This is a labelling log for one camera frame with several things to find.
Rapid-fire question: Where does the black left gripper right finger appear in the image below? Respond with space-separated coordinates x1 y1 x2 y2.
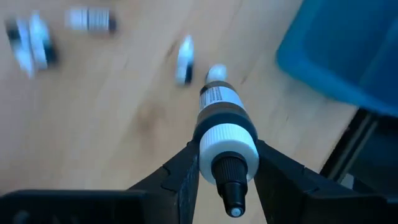
254 139 361 224

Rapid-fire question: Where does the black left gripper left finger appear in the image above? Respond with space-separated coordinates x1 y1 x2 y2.
129 141 200 224

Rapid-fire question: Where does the large black food coloring bottle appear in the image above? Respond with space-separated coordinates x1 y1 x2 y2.
192 80 261 218

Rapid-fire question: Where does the small dropper bottle white cap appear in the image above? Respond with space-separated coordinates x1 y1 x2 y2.
205 63 229 84
64 6 118 34

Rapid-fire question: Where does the small black dropper bottle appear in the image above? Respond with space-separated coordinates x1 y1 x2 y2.
175 34 196 87

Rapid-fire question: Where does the teal plastic bin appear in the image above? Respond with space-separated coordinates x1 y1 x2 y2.
275 0 398 118

